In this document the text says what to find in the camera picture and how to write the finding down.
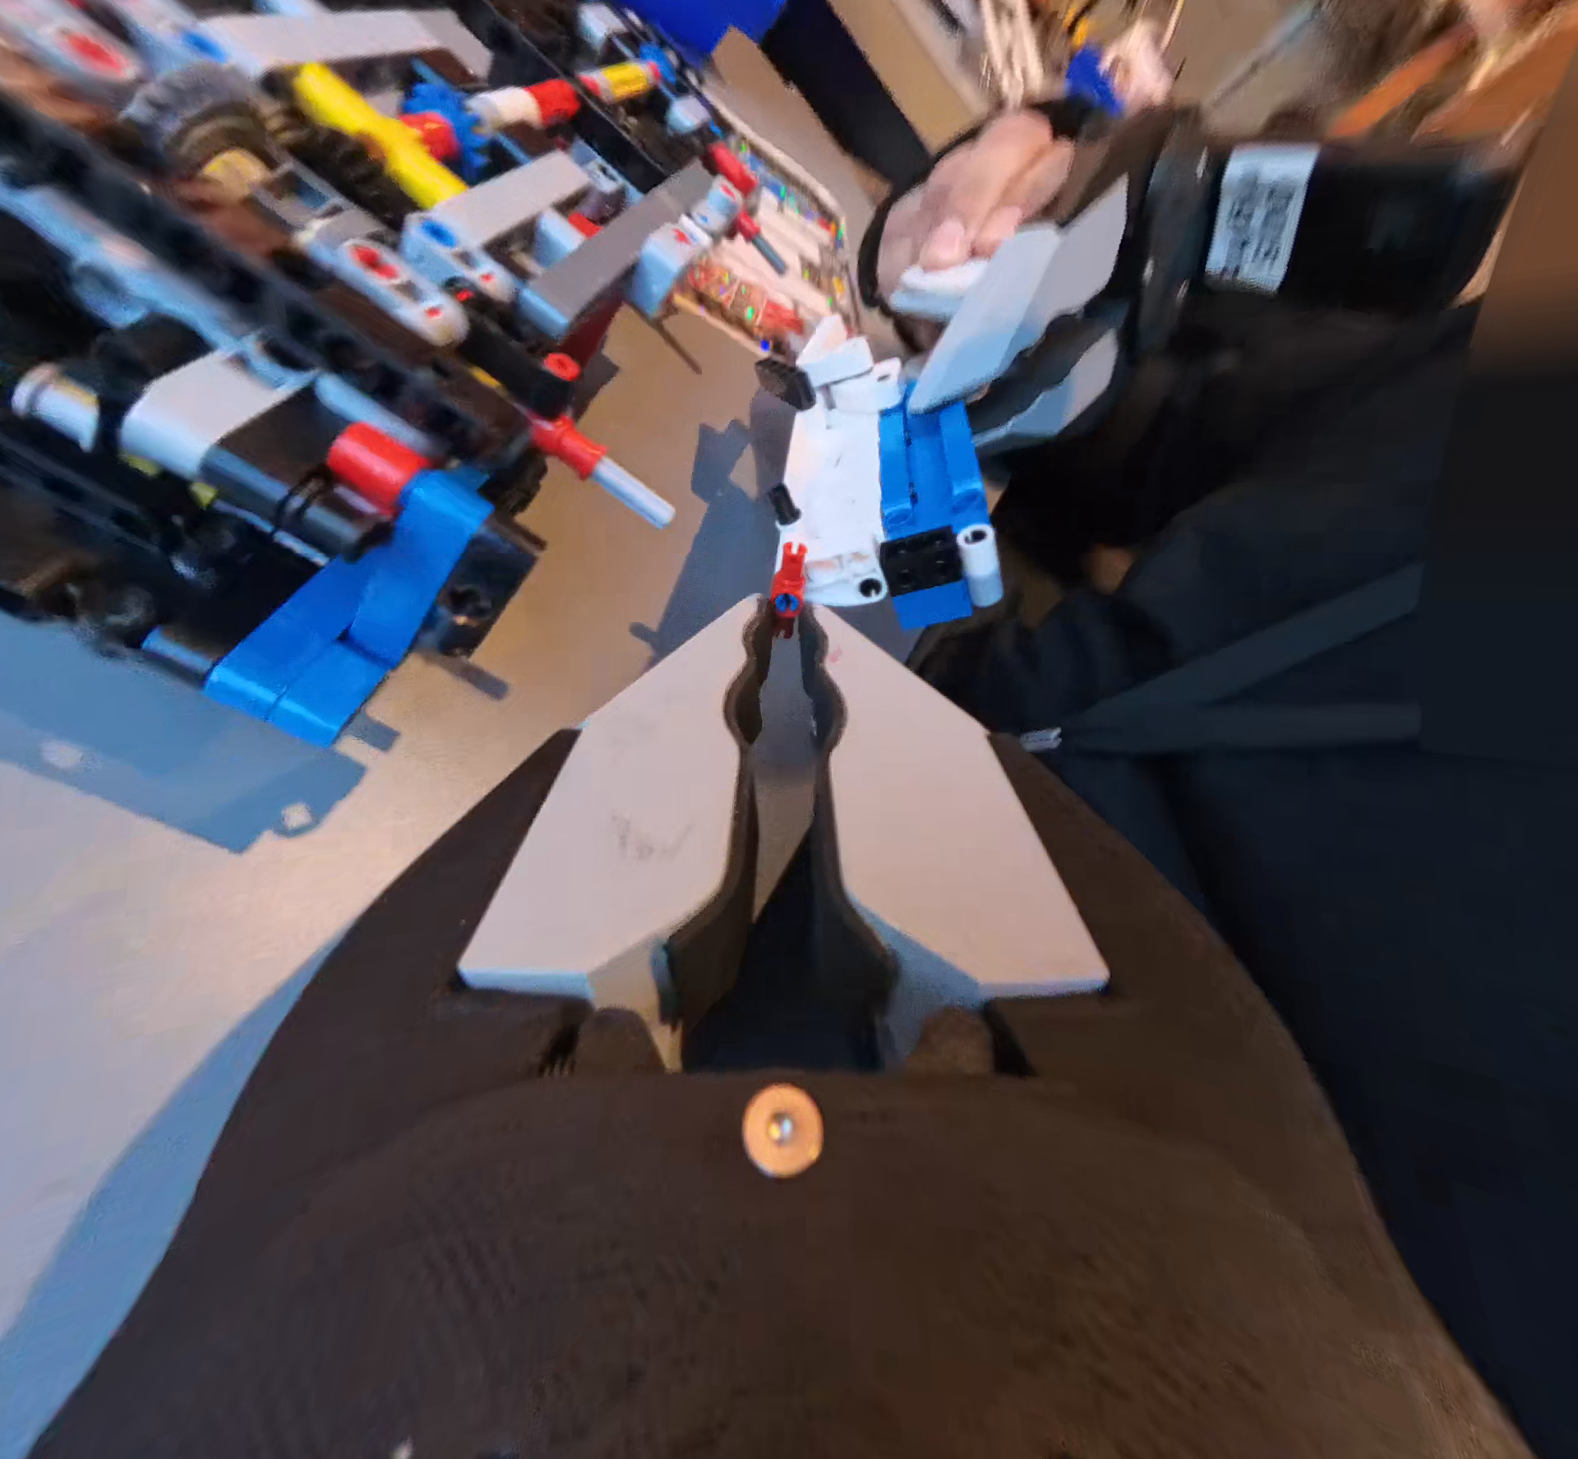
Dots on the toy brick race car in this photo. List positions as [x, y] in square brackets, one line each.
[369, 276]

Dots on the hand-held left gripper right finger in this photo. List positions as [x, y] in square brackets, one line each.
[949, 854]

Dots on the person's dark clothed body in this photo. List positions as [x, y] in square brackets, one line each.
[1356, 868]

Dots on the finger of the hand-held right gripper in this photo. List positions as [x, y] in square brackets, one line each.
[1023, 306]
[1060, 399]

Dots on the holographic sticker sheet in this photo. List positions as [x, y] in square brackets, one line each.
[769, 276]

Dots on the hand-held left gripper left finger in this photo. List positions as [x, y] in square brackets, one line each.
[591, 842]

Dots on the blue and white brick assembly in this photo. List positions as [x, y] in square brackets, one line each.
[838, 484]

